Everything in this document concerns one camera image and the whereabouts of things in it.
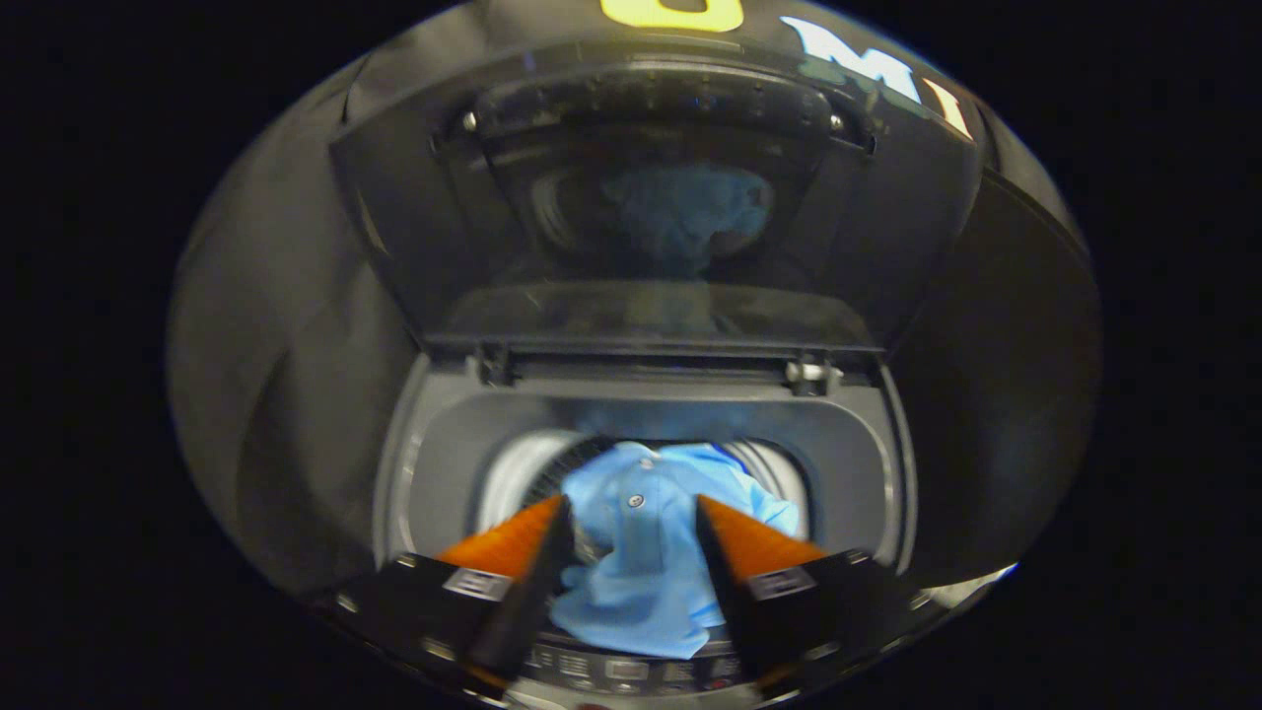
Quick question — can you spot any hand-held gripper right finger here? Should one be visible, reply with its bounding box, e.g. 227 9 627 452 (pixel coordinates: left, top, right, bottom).
695 493 928 691

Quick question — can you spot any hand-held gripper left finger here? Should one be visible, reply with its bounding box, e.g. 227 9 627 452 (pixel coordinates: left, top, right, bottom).
330 493 576 691

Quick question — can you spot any light blue polo shirt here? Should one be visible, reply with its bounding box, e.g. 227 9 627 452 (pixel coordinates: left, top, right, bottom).
549 441 802 660

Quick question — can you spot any dark glass washing machine lid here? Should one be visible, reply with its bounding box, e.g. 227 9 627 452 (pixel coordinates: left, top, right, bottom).
328 39 987 361

